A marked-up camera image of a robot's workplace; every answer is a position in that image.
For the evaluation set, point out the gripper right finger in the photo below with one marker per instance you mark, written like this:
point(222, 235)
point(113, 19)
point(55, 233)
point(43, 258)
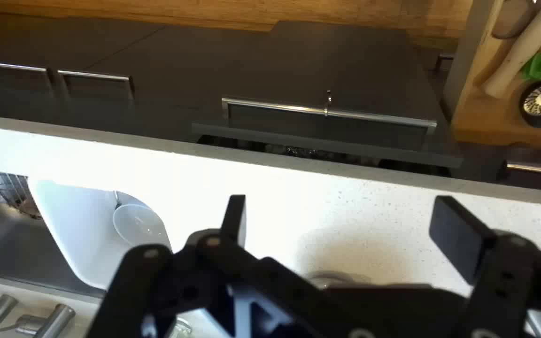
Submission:
point(500, 267)

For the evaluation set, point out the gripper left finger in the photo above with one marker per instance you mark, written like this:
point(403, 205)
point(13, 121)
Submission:
point(158, 281)

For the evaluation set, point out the cream pestle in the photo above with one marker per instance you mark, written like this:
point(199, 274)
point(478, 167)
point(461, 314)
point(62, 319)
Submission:
point(526, 49)

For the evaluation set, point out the dark grey drawer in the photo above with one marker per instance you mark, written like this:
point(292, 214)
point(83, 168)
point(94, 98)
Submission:
point(327, 65)

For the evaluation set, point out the white bowl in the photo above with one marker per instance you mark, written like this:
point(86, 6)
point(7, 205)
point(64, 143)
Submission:
point(139, 225)

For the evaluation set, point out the white plastic basin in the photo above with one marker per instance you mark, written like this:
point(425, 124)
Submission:
point(78, 234)

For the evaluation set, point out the silver tap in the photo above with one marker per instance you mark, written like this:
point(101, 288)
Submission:
point(45, 321)

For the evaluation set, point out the steel sink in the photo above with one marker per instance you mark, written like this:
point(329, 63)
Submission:
point(3, 249)

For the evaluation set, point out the round silver fitting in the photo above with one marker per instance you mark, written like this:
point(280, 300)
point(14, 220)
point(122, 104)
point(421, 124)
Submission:
point(324, 280)

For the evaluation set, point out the grey metal utensil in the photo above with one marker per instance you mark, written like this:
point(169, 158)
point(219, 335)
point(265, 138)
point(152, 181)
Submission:
point(510, 21)

